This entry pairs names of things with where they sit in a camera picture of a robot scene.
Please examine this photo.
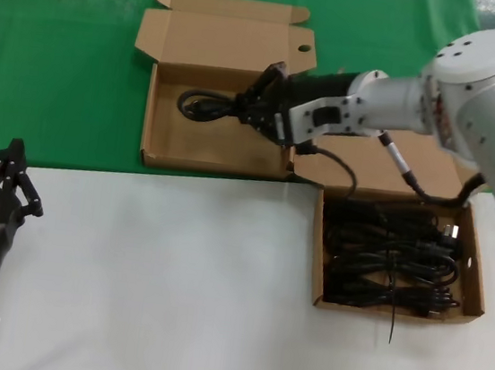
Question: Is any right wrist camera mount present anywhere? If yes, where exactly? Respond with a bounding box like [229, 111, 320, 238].
[283, 86, 364, 157]

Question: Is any green table cloth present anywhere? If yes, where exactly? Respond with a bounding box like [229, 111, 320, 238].
[0, 0, 491, 225]

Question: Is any cable with silver connector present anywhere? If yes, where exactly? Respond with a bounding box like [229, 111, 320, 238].
[370, 129, 492, 211]

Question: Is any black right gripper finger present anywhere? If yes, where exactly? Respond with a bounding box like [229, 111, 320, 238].
[233, 96, 282, 141]
[247, 57, 291, 109]

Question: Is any black power cable bundle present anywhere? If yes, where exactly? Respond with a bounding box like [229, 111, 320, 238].
[326, 237, 461, 291]
[319, 194, 469, 260]
[321, 269, 465, 321]
[177, 88, 250, 127]

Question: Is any thin black cable tie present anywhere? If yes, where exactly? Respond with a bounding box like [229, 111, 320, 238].
[379, 256, 405, 347]

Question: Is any cardboard box with open lid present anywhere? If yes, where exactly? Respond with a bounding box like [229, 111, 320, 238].
[118, 0, 324, 187]
[273, 118, 495, 331]

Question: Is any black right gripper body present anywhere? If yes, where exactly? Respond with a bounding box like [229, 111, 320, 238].
[270, 64, 355, 152]

